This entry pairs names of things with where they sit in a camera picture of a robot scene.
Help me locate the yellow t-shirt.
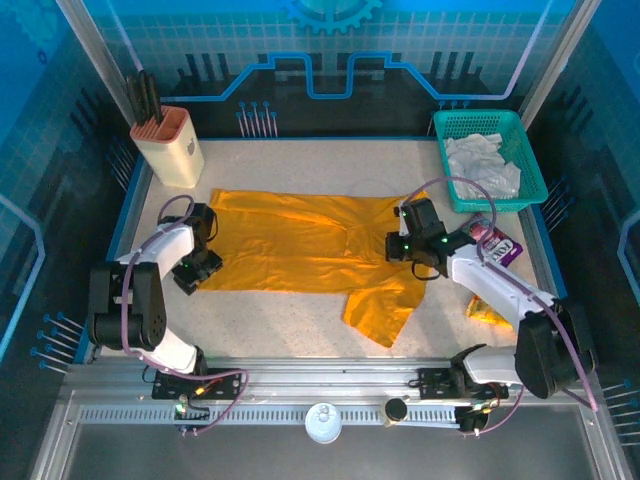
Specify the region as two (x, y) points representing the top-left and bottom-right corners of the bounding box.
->
(197, 187), (431, 350)

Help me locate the beige knife block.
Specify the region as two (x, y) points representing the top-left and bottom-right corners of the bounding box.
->
(129, 106), (206, 189)

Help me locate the purple snack bag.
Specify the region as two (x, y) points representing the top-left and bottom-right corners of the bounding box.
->
(467, 213), (525, 271)

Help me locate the yellow snack bag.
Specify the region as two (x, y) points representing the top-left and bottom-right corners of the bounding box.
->
(465, 294), (514, 329)

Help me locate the white t-shirt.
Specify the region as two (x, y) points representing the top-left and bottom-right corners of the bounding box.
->
(443, 132), (523, 199)

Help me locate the teal plastic basket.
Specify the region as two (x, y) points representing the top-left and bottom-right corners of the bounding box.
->
(432, 108), (550, 215)

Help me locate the black round knob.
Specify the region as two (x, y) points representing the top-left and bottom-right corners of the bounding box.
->
(383, 397), (409, 429)

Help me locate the white round lid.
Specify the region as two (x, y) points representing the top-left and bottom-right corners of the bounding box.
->
(304, 402), (344, 445)

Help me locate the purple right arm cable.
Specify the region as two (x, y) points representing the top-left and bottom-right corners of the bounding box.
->
(402, 175), (600, 437)

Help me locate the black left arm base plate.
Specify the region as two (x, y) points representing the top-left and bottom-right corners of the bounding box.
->
(151, 368), (244, 401)

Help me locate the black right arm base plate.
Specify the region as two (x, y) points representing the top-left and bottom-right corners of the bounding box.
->
(417, 367), (510, 401)

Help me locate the black handled knife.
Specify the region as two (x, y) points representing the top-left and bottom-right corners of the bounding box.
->
(137, 69), (154, 125)
(124, 74), (143, 127)
(147, 72), (165, 124)

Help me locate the aluminium mounting rail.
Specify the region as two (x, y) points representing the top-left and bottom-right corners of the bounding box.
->
(62, 357), (599, 406)

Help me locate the grey slotted cable duct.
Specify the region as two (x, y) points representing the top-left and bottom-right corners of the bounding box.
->
(78, 405), (464, 429)

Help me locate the aluminium frame post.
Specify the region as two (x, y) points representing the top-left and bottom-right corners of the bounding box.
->
(54, 0), (146, 126)
(519, 0), (601, 121)

